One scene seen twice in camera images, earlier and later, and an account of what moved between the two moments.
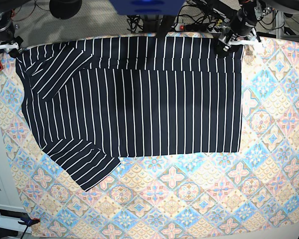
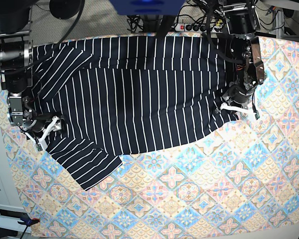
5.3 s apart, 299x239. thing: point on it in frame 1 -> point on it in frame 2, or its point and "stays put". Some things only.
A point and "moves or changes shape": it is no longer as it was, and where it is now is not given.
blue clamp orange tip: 28,221 stays put
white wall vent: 7,217 stays put
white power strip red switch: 183,27 stays put
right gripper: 242,24 -> 237,95
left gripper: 6,32 -> 37,122
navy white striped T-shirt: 90,102 moves or changes shape
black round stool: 65,9 stays put
